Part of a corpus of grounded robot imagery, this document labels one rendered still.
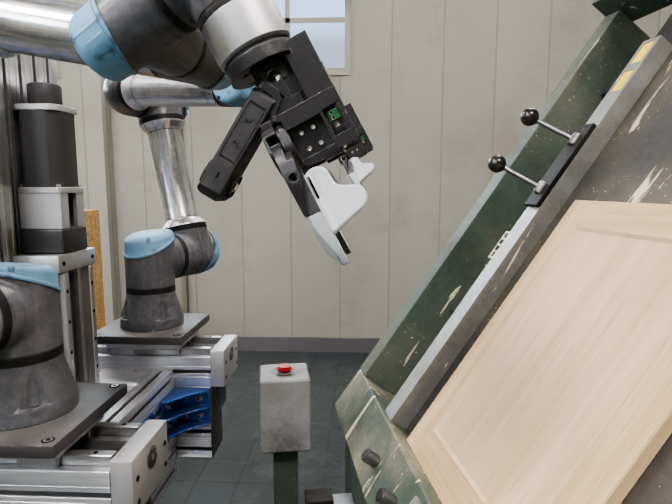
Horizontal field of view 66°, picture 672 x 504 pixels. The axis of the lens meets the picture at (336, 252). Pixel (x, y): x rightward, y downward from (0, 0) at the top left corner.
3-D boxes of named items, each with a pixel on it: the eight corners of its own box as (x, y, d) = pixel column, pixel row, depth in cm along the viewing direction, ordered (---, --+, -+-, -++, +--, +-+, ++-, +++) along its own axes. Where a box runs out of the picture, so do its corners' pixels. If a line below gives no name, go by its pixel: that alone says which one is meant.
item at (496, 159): (539, 201, 108) (484, 169, 112) (550, 186, 108) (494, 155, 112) (541, 196, 104) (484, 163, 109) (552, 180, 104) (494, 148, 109)
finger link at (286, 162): (316, 206, 44) (276, 122, 46) (301, 214, 45) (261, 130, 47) (328, 218, 49) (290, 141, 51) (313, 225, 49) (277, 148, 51)
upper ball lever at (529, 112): (573, 153, 108) (516, 123, 112) (583, 138, 107) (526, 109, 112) (575, 147, 104) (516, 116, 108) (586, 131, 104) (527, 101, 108)
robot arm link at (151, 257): (113, 286, 125) (110, 231, 123) (156, 278, 137) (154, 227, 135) (149, 291, 120) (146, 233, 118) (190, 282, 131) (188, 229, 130)
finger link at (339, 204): (388, 235, 44) (343, 145, 46) (327, 266, 45) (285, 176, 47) (391, 241, 47) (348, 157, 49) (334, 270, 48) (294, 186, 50)
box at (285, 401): (260, 431, 133) (259, 364, 131) (307, 428, 135) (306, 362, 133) (260, 455, 122) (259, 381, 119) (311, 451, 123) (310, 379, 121)
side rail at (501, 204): (392, 388, 137) (359, 367, 135) (634, 43, 134) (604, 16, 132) (398, 397, 131) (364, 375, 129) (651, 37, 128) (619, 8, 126)
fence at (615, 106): (399, 419, 111) (384, 410, 111) (656, 53, 109) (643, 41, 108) (405, 430, 106) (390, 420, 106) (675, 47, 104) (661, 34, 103)
